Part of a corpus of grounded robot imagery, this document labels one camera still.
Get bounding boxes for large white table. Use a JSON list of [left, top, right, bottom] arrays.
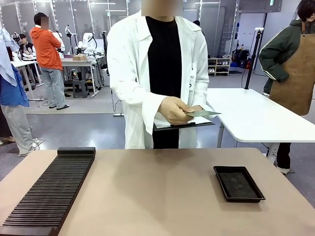
[[204, 88, 315, 170]]

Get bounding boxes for white name badge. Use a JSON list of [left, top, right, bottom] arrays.
[[188, 68, 198, 90]]

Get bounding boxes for white background desk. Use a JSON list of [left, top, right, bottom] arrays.
[[10, 57, 46, 102]]

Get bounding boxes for green PCB board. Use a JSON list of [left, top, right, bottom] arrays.
[[185, 110, 222, 118]]

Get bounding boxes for grey step stool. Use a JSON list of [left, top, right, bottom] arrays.
[[72, 80, 90, 99]]

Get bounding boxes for person in blue shirt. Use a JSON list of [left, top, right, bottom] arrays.
[[0, 28, 40, 157]]

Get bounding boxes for black foam-lined tray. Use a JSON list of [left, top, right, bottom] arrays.
[[213, 165, 267, 204]]

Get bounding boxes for person's right hand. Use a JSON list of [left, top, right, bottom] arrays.
[[158, 96, 196, 125]]

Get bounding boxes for person's left forearm white sleeve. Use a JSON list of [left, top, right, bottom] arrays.
[[196, 71, 217, 114]]

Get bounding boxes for person in brown apron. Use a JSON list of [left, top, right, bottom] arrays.
[[258, 0, 315, 175]]

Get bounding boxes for person in orange hoodie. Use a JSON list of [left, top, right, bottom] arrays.
[[30, 12, 70, 111]]

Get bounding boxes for black pole stand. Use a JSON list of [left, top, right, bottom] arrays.
[[244, 27, 264, 90]]

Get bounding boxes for person in white lab coat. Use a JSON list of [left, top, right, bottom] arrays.
[[106, 9, 217, 150]]

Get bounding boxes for person's right forearm white sleeve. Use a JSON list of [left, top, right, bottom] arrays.
[[110, 78, 172, 121]]

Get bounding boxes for white background work table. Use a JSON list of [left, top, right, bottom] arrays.
[[61, 56, 106, 98]]

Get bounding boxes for black slotted PCB rack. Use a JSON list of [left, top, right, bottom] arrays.
[[0, 147, 96, 236]]

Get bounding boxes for seated person in varsity jacket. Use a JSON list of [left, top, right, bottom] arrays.
[[18, 33, 35, 60]]

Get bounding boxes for black clipboard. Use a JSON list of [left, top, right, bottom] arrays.
[[153, 117, 217, 132]]

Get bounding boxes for black luggage bags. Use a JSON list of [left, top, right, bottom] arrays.
[[232, 48, 251, 69]]

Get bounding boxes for wooden shoe shelf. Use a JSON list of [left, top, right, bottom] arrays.
[[208, 57, 232, 77]]

